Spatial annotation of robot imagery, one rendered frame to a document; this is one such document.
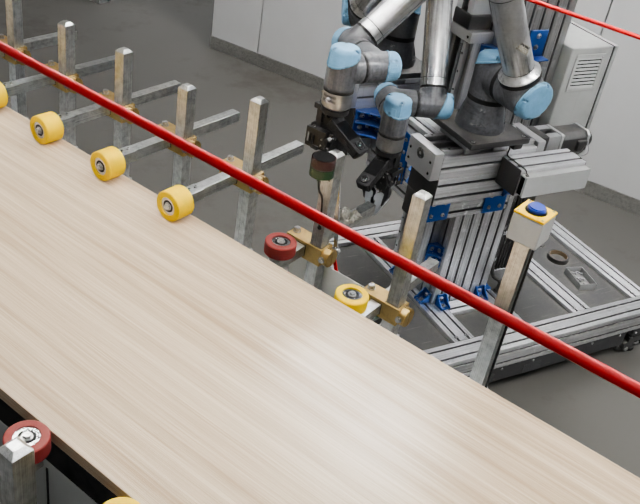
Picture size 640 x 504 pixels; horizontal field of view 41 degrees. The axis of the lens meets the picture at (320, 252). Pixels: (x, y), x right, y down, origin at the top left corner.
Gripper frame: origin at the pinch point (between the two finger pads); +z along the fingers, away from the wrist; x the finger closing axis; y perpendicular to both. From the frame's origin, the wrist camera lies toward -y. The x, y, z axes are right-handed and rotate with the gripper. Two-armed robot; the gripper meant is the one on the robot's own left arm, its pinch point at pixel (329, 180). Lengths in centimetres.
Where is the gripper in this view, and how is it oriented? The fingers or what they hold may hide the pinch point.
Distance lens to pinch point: 219.0
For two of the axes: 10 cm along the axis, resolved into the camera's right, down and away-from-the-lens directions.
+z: -1.5, 8.2, 5.5
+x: -6.1, 3.6, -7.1
